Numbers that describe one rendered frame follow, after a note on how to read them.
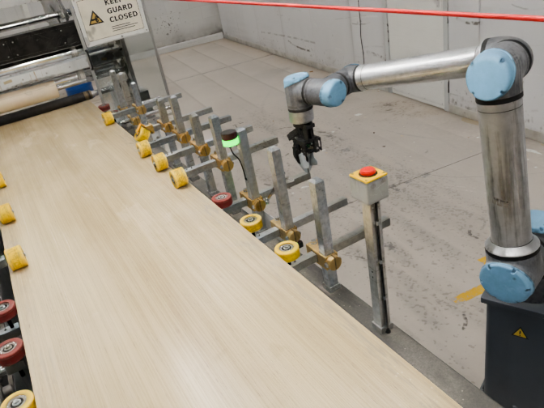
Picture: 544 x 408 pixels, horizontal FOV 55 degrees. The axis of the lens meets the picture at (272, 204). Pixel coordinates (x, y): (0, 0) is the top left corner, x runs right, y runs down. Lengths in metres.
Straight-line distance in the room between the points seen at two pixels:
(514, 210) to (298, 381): 0.76
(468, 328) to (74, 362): 1.82
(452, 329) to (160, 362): 1.62
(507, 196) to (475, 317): 1.27
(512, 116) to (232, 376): 0.95
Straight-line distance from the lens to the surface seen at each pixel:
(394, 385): 1.22
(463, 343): 2.61
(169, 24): 10.64
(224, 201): 2.04
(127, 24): 4.13
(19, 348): 1.66
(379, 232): 1.41
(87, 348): 1.54
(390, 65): 1.75
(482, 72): 1.43
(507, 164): 1.51
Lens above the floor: 1.81
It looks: 28 degrees down
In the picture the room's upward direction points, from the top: 11 degrees counter-clockwise
